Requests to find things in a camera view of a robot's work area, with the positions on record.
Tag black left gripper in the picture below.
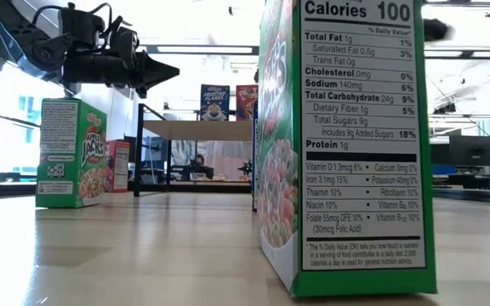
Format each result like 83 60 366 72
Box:
60 26 181 99

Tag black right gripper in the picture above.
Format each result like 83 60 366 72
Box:
423 17 454 43

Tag blue Frosted Flakes cereal box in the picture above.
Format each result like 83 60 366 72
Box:
199 83 231 122
252 100 259 213

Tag red Froot Loops cereal box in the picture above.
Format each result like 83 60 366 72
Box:
235 84 259 122
105 139 131 194

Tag green Apple Jacks cereal box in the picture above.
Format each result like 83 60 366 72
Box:
256 0 438 298
35 97 108 209

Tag wooden shelf black metal legs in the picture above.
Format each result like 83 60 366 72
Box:
133 103 258 197

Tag ceiling light strip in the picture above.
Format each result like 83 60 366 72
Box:
423 49 490 60
138 44 259 56

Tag person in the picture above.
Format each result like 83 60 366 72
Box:
179 153 215 181

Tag large black monitor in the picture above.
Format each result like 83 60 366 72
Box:
448 134 490 167

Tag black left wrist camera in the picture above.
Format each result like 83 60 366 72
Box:
57 3 106 51

